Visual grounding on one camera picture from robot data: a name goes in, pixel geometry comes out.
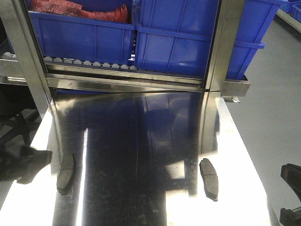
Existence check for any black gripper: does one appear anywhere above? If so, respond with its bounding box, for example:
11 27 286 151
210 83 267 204
0 145 52 184

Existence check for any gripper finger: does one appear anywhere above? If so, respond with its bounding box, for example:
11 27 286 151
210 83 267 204
280 163 301 200
279 207 301 226

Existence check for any brake pad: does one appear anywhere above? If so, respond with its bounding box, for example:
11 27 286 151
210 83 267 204
56 153 75 195
199 158 219 202

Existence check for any left blue plastic bin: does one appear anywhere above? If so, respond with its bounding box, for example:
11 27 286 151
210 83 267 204
29 10 136 64

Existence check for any blue plastic bin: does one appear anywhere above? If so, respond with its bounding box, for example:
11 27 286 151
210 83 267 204
29 10 136 64
135 0 286 80

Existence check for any red plastic bag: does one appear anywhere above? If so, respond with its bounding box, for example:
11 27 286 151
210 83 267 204
29 0 129 24

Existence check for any right blue plastic bin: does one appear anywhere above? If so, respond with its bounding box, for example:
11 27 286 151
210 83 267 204
135 0 286 80

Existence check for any steel roller rack frame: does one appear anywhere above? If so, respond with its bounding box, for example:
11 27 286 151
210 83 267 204
0 0 250 115

